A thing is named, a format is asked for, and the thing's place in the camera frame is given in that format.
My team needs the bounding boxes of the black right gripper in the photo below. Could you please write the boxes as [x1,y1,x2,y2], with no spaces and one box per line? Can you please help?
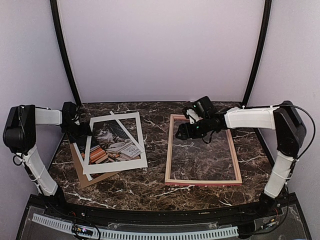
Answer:
[176,116,212,140]

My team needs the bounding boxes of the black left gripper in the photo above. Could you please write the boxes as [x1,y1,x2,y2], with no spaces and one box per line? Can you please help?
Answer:
[61,121,93,144]

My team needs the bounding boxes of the clear acrylic sheet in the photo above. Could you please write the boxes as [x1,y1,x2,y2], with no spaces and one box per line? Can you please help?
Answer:
[170,130,236,181]

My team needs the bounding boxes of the brown cardboard backing board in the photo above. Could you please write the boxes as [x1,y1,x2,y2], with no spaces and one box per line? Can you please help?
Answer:
[69,143,119,189]

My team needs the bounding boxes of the pink wooden picture frame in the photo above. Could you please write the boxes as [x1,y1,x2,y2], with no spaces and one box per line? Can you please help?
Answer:
[164,114,243,186]

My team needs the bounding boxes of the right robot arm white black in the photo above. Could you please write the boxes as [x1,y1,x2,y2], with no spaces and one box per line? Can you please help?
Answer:
[175,96,307,217]

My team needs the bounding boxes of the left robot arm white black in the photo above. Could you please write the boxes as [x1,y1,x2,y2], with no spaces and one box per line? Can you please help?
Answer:
[2,101,92,218]

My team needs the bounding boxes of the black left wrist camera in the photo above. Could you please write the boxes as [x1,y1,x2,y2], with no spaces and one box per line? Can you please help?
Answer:
[61,101,79,123]

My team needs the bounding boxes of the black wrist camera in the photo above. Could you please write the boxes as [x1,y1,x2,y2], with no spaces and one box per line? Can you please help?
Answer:
[182,96,217,124]
[61,101,79,123]

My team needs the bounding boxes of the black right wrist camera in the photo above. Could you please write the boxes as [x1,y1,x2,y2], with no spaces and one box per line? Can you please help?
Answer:
[182,96,217,124]

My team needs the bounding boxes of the black front table rail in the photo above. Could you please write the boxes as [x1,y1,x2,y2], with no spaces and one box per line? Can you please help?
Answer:
[27,193,298,226]

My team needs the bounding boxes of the white slotted cable duct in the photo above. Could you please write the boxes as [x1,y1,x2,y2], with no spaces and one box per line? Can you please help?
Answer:
[31,213,239,240]

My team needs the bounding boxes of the black left corner post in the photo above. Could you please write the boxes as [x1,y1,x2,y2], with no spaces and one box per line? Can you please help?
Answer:
[49,0,82,106]

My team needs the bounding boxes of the black corner post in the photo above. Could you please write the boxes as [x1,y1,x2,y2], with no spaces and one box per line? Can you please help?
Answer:
[241,0,272,106]
[49,0,82,106]

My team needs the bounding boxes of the black right corner post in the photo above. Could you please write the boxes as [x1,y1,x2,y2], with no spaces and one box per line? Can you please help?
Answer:
[241,0,272,106]

